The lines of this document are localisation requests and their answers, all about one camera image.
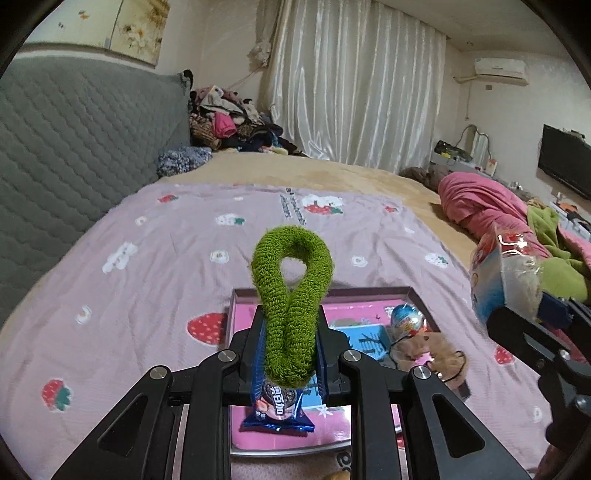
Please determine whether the grey quilted headboard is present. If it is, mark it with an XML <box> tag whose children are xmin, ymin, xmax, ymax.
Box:
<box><xmin>1</xmin><ymin>56</ymin><xmax>192</xmax><ymax>317</ymax></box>

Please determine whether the grey shallow cardboard box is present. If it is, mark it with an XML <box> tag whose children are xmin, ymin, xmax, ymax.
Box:
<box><xmin>223</xmin><ymin>286</ymin><xmax>473</xmax><ymax>458</ymax></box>

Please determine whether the white air conditioner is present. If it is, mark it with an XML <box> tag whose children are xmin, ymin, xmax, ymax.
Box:
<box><xmin>474</xmin><ymin>57</ymin><xmax>528</xmax><ymax>84</ymax></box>

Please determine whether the side table with clutter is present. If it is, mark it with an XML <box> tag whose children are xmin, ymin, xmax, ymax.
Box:
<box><xmin>430</xmin><ymin>124</ymin><xmax>498</xmax><ymax>178</ymax></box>

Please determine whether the blue foil surprise egg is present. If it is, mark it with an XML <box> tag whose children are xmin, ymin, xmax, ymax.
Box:
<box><xmin>391</xmin><ymin>303</ymin><xmax>426</xmax><ymax>341</ymax></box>

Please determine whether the tan blanket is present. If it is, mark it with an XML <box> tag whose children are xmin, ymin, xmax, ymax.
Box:
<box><xmin>161</xmin><ymin>152</ymin><xmax>476</xmax><ymax>266</ymax></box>

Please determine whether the black wall television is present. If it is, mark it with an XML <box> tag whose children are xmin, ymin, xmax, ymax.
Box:
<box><xmin>538</xmin><ymin>125</ymin><xmax>591</xmax><ymax>200</ymax></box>

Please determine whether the blue patterned cloth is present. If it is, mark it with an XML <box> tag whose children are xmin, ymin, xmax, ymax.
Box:
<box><xmin>156</xmin><ymin>146</ymin><xmax>212</xmax><ymax>178</ymax></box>

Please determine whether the wall painting with flowers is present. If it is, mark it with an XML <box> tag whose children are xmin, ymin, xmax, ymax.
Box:
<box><xmin>27</xmin><ymin>0</ymin><xmax>170</xmax><ymax>66</ymax></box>

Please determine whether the white red surprise egg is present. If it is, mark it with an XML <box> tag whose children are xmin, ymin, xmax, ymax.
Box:
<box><xmin>470</xmin><ymin>224</ymin><xmax>542</xmax><ymax>324</ymax></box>

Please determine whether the walnut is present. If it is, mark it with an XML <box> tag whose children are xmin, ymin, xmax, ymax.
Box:
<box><xmin>322</xmin><ymin>470</ymin><xmax>351</xmax><ymax>480</ymax></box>

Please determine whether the white satin curtain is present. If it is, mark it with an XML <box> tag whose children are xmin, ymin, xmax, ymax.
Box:
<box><xmin>260</xmin><ymin>1</ymin><xmax>447</xmax><ymax>173</ymax></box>

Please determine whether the pink blue children's book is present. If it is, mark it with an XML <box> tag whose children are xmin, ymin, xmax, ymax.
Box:
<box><xmin>230</xmin><ymin>299</ymin><xmax>445</xmax><ymax>452</ymax></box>

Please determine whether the green fuzzy hair scrunchie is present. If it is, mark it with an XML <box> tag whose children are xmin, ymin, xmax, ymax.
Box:
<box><xmin>250</xmin><ymin>225</ymin><xmax>334</xmax><ymax>388</ymax></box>

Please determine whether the blue oreo snack packet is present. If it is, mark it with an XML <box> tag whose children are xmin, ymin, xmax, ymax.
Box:
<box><xmin>240</xmin><ymin>346</ymin><xmax>315</xmax><ymax>435</ymax></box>

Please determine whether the pink strawberry print bedsheet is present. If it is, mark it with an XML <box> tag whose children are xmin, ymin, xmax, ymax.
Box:
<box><xmin>1</xmin><ymin>183</ymin><xmax>550</xmax><ymax>479</ymax></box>

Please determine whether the pile of clothes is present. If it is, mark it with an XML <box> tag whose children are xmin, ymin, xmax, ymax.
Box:
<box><xmin>188</xmin><ymin>85</ymin><xmax>304</xmax><ymax>156</ymax></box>

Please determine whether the pink quilt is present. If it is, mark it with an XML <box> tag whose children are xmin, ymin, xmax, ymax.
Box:
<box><xmin>437</xmin><ymin>171</ymin><xmax>591</xmax><ymax>273</ymax></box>

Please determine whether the green garment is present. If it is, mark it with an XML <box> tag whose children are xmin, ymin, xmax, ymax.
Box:
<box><xmin>527</xmin><ymin>204</ymin><xmax>590</xmax><ymax>304</ymax></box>

